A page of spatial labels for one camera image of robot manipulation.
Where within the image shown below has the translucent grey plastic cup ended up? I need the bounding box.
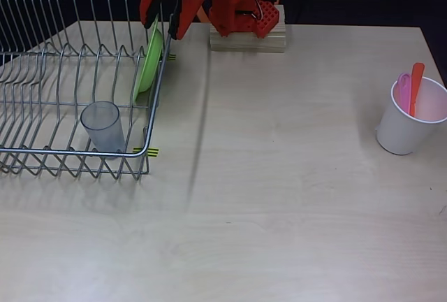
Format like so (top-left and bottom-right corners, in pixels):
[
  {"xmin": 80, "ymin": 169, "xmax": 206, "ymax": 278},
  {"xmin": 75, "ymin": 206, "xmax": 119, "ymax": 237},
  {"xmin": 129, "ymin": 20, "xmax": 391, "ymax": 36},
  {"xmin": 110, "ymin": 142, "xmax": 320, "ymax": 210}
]
[{"xmin": 80, "ymin": 101, "xmax": 126, "ymax": 159}]

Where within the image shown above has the long yellow black tape marker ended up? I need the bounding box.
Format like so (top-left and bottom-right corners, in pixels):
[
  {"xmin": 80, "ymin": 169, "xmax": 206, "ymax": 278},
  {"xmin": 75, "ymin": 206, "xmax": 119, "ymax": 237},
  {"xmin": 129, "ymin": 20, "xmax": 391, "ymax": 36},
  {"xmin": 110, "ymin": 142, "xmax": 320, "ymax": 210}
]
[{"xmin": 132, "ymin": 147, "xmax": 161, "ymax": 158}]

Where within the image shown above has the pink plastic fork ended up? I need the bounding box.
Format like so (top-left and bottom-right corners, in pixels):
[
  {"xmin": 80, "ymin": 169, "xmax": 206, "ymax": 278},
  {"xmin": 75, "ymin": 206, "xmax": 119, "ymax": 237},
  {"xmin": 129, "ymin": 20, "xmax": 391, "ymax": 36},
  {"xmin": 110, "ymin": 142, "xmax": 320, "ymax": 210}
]
[{"xmin": 397, "ymin": 73, "xmax": 412, "ymax": 116}]

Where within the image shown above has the wooden base block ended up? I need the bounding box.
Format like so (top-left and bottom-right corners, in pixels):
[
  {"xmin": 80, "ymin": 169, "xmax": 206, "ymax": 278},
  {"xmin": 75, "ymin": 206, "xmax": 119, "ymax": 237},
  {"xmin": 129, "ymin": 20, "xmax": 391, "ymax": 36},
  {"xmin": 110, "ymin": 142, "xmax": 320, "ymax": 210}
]
[{"xmin": 209, "ymin": 4, "xmax": 287, "ymax": 54}]

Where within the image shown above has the white paper cup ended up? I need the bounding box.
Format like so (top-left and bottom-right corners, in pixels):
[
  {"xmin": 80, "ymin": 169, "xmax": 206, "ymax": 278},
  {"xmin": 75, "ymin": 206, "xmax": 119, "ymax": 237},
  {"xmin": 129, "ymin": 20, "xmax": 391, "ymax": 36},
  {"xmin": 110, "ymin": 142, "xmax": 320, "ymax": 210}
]
[{"xmin": 376, "ymin": 76, "xmax": 447, "ymax": 156}]

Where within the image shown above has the orange plastic knife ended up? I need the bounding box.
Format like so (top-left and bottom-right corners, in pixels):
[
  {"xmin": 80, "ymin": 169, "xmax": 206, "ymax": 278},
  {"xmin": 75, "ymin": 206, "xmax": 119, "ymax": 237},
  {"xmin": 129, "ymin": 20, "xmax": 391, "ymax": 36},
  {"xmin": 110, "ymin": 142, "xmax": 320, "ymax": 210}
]
[{"xmin": 409, "ymin": 62, "xmax": 426, "ymax": 117}]

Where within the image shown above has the green plastic plate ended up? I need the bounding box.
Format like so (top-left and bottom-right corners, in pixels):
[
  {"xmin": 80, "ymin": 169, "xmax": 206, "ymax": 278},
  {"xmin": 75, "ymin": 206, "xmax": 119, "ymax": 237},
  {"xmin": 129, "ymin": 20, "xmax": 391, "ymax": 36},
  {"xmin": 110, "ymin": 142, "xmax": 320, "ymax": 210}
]
[{"xmin": 132, "ymin": 18, "xmax": 164, "ymax": 103}]

